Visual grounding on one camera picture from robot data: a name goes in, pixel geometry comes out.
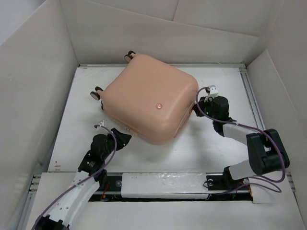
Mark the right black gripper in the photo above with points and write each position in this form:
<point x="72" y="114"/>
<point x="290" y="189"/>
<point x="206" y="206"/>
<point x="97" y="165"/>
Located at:
<point x="202" y="103"/>

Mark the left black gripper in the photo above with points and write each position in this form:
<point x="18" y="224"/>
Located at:
<point x="122" y="139"/>

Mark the pink hard-shell suitcase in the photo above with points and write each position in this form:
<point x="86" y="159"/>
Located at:
<point x="150" y="98"/>

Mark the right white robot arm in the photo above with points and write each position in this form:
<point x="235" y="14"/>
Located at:
<point x="267" y="157"/>

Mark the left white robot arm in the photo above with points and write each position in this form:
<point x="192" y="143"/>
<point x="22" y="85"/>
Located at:
<point x="63" y="212"/>

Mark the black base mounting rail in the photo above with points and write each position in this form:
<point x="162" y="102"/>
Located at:
<point x="159" y="186"/>

